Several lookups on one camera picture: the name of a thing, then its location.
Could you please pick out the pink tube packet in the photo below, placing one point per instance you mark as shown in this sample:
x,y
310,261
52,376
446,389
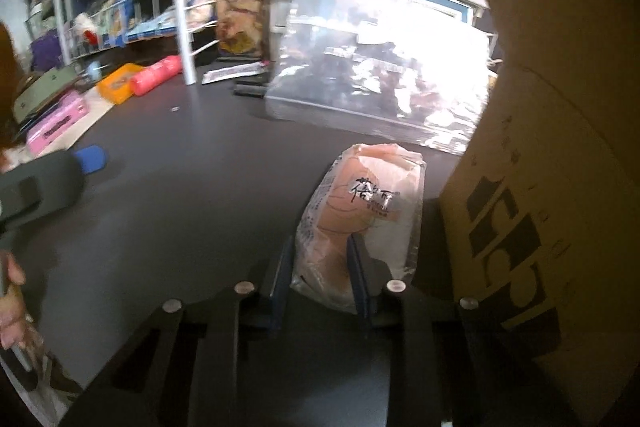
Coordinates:
x,y
156,76

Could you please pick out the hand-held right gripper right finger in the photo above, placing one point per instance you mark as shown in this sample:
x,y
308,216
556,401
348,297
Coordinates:
x,y
361,277

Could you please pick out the clear bread packet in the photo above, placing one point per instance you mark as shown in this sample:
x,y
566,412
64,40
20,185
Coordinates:
x,y
360,217

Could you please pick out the person's left hand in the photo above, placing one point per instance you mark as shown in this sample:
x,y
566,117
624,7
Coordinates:
x,y
10,307

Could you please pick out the olive green pouch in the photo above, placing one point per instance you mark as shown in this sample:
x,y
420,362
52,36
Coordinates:
x,y
50,89

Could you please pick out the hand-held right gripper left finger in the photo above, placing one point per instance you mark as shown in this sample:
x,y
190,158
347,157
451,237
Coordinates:
x,y
280,287

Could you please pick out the dark snack bag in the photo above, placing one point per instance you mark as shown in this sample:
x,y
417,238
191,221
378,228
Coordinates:
x,y
240,12

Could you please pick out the orange packet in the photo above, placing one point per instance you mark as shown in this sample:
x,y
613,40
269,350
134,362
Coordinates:
x,y
119,84

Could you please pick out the white strip packet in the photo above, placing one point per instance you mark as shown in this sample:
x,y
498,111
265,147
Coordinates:
x,y
235,72

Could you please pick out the pink tissue pack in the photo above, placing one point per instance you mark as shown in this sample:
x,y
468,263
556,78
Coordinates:
x,y
55,124

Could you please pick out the clear plastic bag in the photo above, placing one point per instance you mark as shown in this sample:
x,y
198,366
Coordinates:
x,y
385,72

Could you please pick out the brown cardboard box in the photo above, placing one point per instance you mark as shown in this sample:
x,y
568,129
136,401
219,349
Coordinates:
x,y
565,107

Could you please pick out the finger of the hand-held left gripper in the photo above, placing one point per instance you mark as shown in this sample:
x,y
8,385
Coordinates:
x,y
50,187

